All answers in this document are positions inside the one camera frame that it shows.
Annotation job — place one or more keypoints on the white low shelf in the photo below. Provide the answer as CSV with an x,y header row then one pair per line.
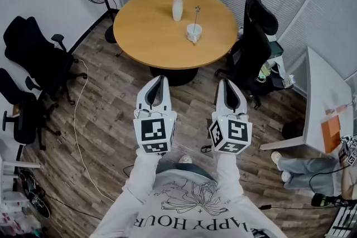
x,y
279,64

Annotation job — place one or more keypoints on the white ribbed vase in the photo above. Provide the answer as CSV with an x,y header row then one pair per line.
x,y
177,9

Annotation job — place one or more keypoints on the black high-back office chair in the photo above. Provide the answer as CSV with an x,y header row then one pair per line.
x,y
251,50

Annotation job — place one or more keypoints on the person's dark trousers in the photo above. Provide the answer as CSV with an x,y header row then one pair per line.
x,y
195,170

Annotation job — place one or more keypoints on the round wooden table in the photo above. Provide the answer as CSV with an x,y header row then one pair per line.
x,y
145,33

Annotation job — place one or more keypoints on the white desk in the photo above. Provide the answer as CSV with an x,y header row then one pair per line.
x,y
320,86

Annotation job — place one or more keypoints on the person's white shoe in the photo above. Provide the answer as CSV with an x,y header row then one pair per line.
x,y
185,159

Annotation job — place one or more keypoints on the black round case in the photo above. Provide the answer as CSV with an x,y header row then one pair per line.
x,y
36,198

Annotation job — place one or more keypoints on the person's right forearm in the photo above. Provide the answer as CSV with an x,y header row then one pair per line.
x,y
228,175

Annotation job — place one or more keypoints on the white metal rack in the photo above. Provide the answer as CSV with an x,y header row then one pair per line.
x,y
11,164

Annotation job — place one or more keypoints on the person's white printed sweatshirt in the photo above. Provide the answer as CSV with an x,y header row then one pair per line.
x,y
189,211

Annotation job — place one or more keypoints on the white mug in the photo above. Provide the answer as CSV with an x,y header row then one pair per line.
x,y
193,33

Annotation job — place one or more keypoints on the black round stool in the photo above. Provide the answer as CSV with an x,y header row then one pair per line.
x,y
293,129

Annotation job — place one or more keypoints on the pile of assorted clutter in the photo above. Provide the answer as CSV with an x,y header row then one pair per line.
x,y
16,220

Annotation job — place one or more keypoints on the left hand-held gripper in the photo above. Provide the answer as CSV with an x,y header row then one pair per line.
x,y
154,131

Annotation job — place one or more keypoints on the person's left forearm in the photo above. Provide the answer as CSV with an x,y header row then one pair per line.
x,y
142,175

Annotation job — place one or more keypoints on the orange box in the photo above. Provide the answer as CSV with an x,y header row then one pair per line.
x,y
331,131

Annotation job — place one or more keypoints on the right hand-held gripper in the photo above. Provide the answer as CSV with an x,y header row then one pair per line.
x,y
231,133

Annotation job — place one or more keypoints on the star-topped stirring stick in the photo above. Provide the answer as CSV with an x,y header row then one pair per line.
x,y
197,18

